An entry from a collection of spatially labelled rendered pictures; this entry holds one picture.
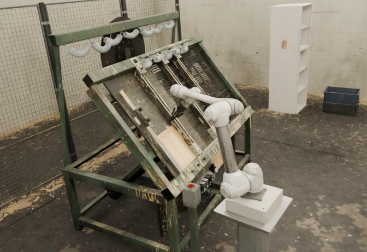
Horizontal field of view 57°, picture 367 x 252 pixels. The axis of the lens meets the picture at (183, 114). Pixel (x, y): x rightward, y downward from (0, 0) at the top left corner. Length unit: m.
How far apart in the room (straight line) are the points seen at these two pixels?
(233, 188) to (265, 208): 0.31
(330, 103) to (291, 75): 0.93
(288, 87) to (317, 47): 1.50
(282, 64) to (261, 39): 1.77
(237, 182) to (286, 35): 4.44
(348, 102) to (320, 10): 2.09
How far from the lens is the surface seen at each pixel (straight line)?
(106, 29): 3.69
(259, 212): 2.79
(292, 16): 6.63
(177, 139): 3.38
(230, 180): 2.66
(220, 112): 2.53
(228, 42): 8.89
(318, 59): 8.08
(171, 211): 3.13
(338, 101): 7.09
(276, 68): 6.89
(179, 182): 3.10
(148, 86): 3.45
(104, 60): 3.75
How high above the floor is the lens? 2.52
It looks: 21 degrees down
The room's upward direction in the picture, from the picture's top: 4 degrees counter-clockwise
